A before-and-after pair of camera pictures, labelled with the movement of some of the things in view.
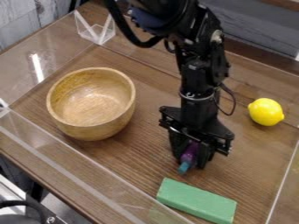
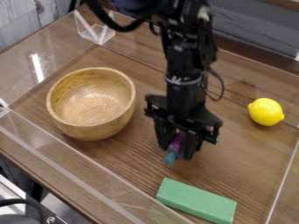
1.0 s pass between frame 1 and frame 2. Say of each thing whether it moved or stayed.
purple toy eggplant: moved
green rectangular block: stayed
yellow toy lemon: stayed
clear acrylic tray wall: stayed
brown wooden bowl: stayed
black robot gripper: moved
